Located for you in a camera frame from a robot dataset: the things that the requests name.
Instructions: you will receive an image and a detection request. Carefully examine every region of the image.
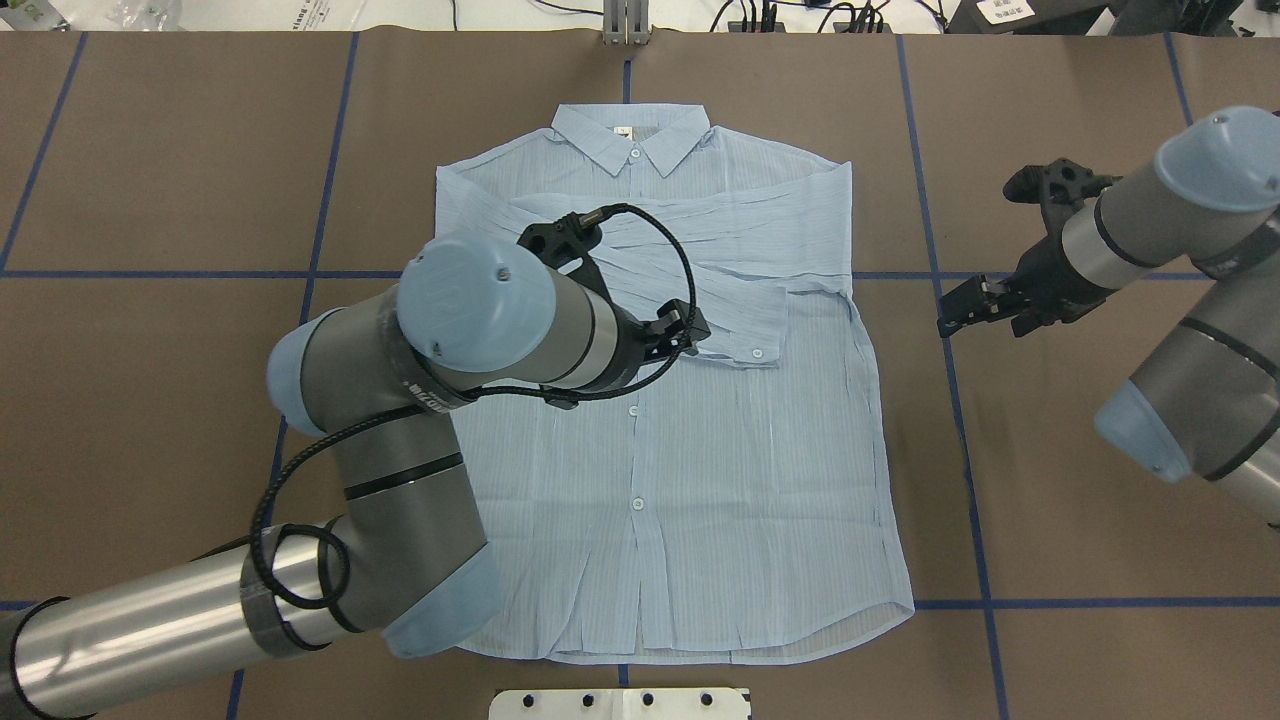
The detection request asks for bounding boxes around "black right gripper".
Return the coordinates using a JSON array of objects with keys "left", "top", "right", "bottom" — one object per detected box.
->
[{"left": 937, "top": 237, "right": 1085, "bottom": 338}]

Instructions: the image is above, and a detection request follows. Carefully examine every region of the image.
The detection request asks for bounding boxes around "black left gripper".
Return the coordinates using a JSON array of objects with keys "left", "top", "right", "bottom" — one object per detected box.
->
[{"left": 625, "top": 300, "right": 712, "bottom": 375}]

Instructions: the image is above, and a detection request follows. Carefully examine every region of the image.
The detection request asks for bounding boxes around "light blue button-up shirt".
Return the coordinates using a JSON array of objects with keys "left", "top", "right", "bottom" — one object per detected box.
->
[{"left": 436, "top": 104, "right": 915, "bottom": 665}]

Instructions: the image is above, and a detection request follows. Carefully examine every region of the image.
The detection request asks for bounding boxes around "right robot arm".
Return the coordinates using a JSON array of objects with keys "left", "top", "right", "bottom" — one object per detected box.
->
[{"left": 936, "top": 105, "right": 1279, "bottom": 533}]

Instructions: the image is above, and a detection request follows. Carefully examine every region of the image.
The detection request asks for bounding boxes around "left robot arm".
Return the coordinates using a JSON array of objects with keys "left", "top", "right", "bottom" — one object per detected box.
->
[{"left": 3, "top": 222, "right": 708, "bottom": 719}]

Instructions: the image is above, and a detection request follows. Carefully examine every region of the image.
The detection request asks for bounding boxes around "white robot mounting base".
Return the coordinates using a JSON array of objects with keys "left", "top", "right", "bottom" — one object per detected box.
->
[{"left": 488, "top": 687, "right": 754, "bottom": 719}]

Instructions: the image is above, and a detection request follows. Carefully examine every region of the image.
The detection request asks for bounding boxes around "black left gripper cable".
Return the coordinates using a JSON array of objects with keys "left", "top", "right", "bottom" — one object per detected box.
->
[{"left": 250, "top": 204, "right": 699, "bottom": 641}]

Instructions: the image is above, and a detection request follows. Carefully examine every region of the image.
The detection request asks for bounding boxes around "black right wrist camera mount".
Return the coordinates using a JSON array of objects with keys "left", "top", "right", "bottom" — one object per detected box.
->
[{"left": 1002, "top": 158, "right": 1123, "bottom": 240}]

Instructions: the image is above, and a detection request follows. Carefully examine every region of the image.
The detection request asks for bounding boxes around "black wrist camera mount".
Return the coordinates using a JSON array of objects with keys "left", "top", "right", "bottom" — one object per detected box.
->
[
  {"left": 517, "top": 209, "right": 611, "bottom": 300},
  {"left": 1002, "top": 158, "right": 1123, "bottom": 240}
]

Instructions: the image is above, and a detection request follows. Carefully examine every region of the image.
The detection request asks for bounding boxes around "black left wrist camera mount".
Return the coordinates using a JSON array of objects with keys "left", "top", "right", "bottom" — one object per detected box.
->
[{"left": 517, "top": 209, "right": 611, "bottom": 300}]

